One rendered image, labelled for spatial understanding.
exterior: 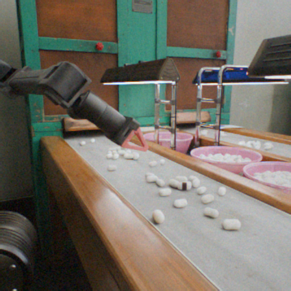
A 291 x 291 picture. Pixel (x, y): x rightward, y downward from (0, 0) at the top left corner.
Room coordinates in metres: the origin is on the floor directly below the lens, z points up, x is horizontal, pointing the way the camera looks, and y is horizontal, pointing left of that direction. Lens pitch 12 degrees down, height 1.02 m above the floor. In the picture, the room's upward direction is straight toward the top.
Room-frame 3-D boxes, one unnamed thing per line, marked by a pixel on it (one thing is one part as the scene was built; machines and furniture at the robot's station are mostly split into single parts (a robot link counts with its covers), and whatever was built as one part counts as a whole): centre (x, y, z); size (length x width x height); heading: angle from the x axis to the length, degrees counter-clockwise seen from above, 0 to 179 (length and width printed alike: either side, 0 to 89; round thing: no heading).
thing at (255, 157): (1.03, -0.31, 0.72); 0.27 x 0.27 x 0.10
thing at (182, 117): (1.82, -0.31, 0.83); 0.30 x 0.06 x 0.07; 116
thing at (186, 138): (1.43, -0.12, 0.72); 0.27 x 0.27 x 0.10
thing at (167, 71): (1.15, 0.06, 1.08); 0.62 x 0.08 x 0.07; 26
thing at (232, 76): (1.40, -0.44, 1.08); 0.62 x 0.08 x 0.07; 26
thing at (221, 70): (1.36, -0.37, 0.90); 0.20 x 0.19 x 0.45; 26
